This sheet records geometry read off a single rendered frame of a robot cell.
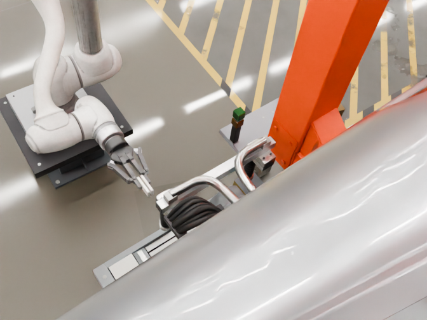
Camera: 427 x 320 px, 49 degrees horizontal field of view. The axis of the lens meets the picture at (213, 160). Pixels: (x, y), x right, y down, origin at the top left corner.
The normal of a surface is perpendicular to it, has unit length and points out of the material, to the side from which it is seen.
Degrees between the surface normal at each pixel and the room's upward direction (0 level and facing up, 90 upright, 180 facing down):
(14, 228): 0
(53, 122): 30
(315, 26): 90
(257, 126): 0
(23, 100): 1
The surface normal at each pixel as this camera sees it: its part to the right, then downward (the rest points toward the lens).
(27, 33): 0.07, -0.54
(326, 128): 0.41, -0.02
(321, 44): -0.81, 0.46
